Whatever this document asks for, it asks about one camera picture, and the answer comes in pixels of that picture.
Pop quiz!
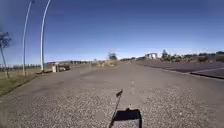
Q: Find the pale building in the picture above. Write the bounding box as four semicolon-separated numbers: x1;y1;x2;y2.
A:
144;52;158;61

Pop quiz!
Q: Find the tall pale lamp pole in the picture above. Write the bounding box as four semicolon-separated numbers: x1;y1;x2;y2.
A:
21;0;35;76
39;0;52;72

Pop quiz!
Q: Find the pale box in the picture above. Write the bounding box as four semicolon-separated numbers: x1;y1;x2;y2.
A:
51;64;58;73

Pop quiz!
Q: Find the bare tree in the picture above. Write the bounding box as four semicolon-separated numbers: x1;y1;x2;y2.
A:
0;31;13;79

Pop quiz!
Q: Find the dry grass verge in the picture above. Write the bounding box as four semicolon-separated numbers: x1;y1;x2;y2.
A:
0;70;40;97

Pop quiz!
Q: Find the dark asphalt lot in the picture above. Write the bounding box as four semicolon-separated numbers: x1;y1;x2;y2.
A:
134;59;224;80

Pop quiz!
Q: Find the distant tree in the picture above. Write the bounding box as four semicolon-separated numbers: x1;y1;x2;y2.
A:
107;52;118;61

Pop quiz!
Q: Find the row of bushes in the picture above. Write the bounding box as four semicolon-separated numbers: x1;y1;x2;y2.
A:
160;49;224;64

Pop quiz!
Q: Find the grey gravel asphalt road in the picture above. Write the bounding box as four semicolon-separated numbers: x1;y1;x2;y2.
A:
0;62;224;128

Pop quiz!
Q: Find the wire fence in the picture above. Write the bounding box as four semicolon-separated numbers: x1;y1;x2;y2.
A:
0;63;43;80

